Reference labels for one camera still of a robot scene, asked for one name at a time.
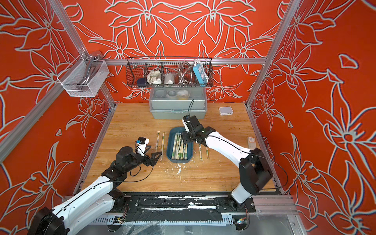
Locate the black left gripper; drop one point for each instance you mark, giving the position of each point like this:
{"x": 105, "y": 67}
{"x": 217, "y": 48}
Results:
{"x": 152, "y": 161}

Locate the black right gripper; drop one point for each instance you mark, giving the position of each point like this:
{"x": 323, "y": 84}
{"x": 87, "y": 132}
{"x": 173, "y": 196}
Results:
{"x": 184, "y": 137}

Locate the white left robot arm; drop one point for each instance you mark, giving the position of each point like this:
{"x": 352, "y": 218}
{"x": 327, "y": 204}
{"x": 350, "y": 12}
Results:
{"x": 71, "y": 216}

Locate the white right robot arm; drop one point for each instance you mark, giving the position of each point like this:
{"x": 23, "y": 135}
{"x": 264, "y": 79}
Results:
{"x": 253, "y": 166}

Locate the wrapped chopsticks in bin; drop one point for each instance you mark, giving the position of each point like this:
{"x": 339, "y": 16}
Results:
{"x": 179, "y": 148}

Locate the grey-green lidded storage box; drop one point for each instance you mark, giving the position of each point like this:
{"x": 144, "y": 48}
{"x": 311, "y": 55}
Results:
{"x": 175, "y": 103}

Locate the blue white box in basket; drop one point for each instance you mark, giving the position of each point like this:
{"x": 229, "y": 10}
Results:
{"x": 200, "y": 73}

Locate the teal plastic chopstick bin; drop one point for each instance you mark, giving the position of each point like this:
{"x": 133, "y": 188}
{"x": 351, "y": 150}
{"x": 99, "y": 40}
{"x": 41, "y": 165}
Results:
{"x": 169, "y": 146}

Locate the white remote control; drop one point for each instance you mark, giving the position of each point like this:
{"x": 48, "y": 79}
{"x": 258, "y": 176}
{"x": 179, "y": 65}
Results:
{"x": 251, "y": 143}

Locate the metal tongs in basket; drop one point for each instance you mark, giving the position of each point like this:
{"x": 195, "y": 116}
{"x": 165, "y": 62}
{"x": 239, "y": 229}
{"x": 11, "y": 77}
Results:
{"x": 94, "y": 61}

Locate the white network switch box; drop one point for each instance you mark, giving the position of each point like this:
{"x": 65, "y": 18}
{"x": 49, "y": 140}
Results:
{"x": 226, "y": 111}

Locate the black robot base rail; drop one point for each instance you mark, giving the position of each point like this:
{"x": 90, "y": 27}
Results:
{"x": 181, "y": 207}

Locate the black wire wall basket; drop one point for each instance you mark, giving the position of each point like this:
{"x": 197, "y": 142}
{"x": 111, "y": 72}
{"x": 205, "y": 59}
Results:
{"x": 170, "y": 71}

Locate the clear plastic wall basket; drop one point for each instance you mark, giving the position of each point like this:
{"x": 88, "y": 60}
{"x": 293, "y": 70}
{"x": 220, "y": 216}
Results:
{"x": 70, "y": 81}

